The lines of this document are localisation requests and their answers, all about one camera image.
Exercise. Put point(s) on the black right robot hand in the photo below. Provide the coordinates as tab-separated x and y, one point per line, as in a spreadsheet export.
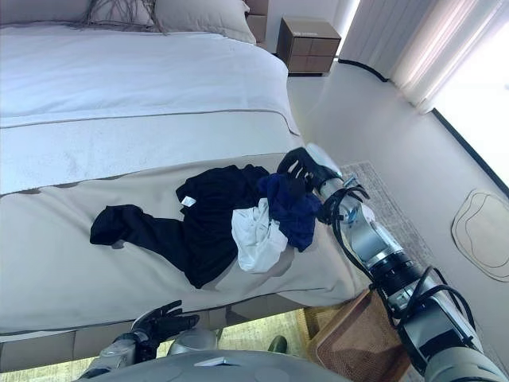
302	169

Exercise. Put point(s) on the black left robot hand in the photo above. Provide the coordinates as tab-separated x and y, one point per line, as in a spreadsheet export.
159	322

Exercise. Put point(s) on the blue garment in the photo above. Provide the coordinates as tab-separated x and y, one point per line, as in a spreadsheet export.
294	223

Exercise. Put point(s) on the white garment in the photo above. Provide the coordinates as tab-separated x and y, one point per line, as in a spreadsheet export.
256	242

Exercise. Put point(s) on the black garment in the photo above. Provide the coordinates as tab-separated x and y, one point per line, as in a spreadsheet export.
207	223

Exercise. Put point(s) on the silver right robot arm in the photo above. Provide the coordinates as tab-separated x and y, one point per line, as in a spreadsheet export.
370	238

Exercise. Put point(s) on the bed with beige blanket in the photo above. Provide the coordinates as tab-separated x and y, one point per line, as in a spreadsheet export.
79	258

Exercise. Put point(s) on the brown wicker basket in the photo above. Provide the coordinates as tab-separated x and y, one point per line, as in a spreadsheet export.
358	338

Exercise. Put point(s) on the silver left robot leg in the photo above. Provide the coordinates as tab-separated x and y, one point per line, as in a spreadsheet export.
193	342

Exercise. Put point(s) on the grey robot torso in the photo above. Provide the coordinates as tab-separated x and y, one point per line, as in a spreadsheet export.
199	368

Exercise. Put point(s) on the grey striped rug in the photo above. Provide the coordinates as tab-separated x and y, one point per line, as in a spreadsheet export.
397	207

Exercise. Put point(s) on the brown wooden nightstand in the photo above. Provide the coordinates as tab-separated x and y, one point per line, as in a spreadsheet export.
308	44

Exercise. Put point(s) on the brown padded headboard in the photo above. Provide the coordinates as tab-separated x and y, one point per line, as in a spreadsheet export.
258	20

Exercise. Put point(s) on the white sheer curtain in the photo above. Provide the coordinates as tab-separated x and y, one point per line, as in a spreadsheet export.
417	44

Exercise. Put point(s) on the plain beige pillow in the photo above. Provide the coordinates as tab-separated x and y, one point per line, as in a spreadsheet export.
203	18

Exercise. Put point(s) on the white duvet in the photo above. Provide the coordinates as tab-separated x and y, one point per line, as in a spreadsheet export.
139	79

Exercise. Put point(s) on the cream outlined floor mat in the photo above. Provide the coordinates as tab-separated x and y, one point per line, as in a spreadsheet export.
483	235

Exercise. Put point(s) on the branch patterned pillow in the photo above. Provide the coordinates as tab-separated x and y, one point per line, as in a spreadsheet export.
119	12

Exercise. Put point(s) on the grey pillow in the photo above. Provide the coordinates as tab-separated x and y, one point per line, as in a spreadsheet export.
40	11

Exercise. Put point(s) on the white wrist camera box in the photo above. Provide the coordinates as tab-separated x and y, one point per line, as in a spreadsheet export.
324	159

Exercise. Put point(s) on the black window frame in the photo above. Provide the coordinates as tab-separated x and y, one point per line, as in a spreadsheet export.
469	148

